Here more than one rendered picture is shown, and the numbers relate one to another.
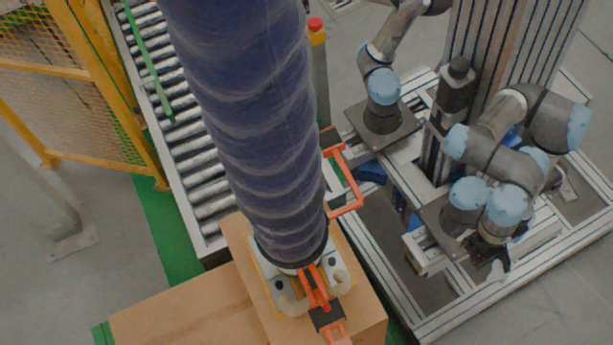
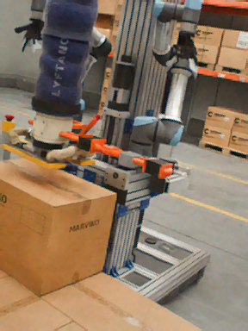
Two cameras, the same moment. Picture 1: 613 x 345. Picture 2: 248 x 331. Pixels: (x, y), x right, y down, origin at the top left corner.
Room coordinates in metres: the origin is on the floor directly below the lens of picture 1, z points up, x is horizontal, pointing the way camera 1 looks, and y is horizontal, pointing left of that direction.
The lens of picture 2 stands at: (-1.07, 1.03, 1.57)
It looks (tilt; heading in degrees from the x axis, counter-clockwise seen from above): 10 degrees down; 324
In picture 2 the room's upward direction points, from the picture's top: 10 degrees clockwise
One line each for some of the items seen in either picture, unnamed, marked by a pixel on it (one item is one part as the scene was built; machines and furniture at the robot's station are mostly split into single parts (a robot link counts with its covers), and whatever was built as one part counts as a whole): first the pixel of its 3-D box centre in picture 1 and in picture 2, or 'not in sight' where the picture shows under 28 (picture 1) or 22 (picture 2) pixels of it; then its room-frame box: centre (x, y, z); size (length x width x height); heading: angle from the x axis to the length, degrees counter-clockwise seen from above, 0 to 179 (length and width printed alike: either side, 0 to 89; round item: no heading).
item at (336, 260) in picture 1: (323, 244); (64, 150); (0.75, -0.02, 1.08); 0.34 x 0.10 x 0.05; 15
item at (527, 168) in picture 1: (517, 171); (187, 14); (0.55, -0.45, 1.82); 0.11 x 0.11 x 0.08; 47
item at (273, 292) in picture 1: (271, 267); (33, 152); (0.70, 0.17, 1.08); 0.34 x 0.10 x 0.05; 15
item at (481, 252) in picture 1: (487, 241); (184, 46); (0.46, -0.38, 1.66); 0.09 x 0.08 x 0.12; 111
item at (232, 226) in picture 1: (303, 284); (36, 217); (0.74, 0.08, 0.74); 0.60 x 0.40 x 0.40; 16
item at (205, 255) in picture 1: (273, 224); not in sight; (1.08, 0.18, 0.58); 0.70 x 0.03 x 0.06; 106
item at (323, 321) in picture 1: (327, 314); (91, 143); (0.49, 0.01, 1.18); 0.10 x 0.08 x 0.06; 105
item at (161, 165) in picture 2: not in sight; (157, 167); (0.15, -0.08, 1.18); 0.08 x 0.07 x 0.05; 15
